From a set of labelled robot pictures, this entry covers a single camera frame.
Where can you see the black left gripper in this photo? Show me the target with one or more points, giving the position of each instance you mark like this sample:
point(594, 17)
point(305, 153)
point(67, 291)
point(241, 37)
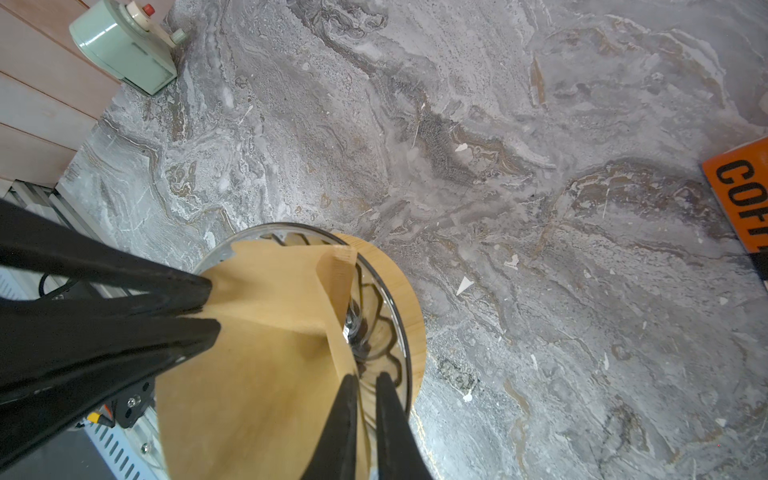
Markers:
point(55, 371)

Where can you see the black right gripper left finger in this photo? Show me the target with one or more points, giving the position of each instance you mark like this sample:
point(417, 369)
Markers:
point(335, 454)

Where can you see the round wooden dripper holder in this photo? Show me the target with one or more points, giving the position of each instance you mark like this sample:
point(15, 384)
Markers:
point(385, 325)

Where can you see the brown paper coffee filter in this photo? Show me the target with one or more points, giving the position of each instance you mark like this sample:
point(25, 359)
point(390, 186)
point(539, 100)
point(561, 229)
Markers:
point(254, 405)

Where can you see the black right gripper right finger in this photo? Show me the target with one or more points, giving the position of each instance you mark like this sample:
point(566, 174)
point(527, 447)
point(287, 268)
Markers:
point(398, 456)

